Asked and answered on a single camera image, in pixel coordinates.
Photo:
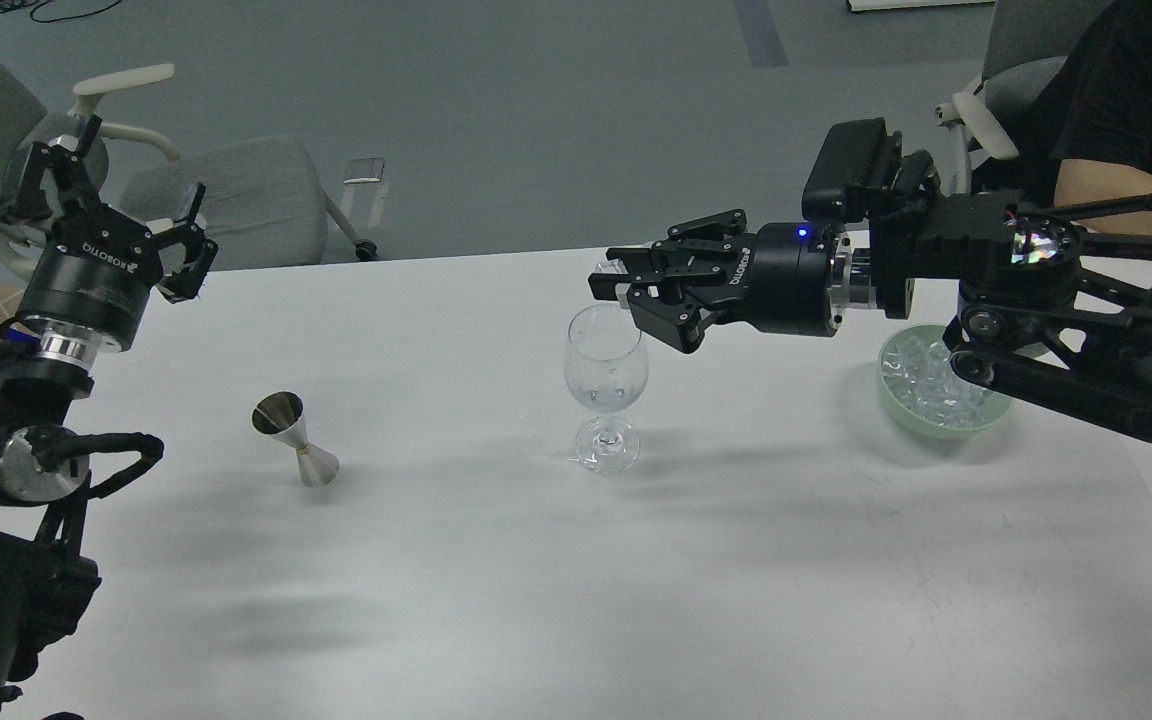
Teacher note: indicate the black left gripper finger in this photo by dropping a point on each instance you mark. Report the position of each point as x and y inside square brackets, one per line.
[51, 184]
[185, 252]

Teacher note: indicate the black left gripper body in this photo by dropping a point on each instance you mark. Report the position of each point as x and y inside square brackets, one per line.
[96, 272]

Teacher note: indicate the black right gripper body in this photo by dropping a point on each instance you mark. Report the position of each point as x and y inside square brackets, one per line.
[782, 281]

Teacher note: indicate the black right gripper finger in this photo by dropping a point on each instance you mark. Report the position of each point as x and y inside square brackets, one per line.
[676, 314]
[704, 251]

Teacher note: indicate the clear ice cube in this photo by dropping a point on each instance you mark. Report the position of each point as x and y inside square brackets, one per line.
[608, 282]

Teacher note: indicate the steel double jigger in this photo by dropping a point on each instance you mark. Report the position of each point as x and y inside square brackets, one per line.
[281, 416]

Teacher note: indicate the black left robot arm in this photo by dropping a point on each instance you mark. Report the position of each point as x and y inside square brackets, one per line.
[49, 475]

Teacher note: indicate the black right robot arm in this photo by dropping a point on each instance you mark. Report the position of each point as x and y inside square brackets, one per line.
[1047, 311]

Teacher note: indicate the clear wine glass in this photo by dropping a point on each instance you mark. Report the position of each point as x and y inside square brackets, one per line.
[606, 369]

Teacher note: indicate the clear ice cubes pile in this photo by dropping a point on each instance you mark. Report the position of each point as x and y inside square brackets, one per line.
[921, 385]

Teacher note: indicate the grey office chair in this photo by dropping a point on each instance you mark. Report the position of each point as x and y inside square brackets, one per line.
[1028, 43]
[264, 203]

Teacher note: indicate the green bowl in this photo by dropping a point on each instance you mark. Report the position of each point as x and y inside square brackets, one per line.
[926, 420]

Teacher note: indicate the person in black shirt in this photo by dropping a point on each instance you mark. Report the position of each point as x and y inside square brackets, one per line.
[1088, 136]

